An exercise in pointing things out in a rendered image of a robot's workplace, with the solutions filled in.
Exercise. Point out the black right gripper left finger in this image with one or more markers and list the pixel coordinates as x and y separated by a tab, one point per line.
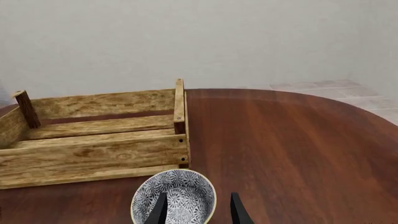
158	212

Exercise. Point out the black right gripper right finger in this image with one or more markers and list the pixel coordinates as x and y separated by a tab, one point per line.
239	211

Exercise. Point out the wooden slat tray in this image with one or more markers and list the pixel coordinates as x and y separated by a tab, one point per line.
93	140

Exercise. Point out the blue-white patterned bowl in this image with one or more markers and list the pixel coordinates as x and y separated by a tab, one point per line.
186	186

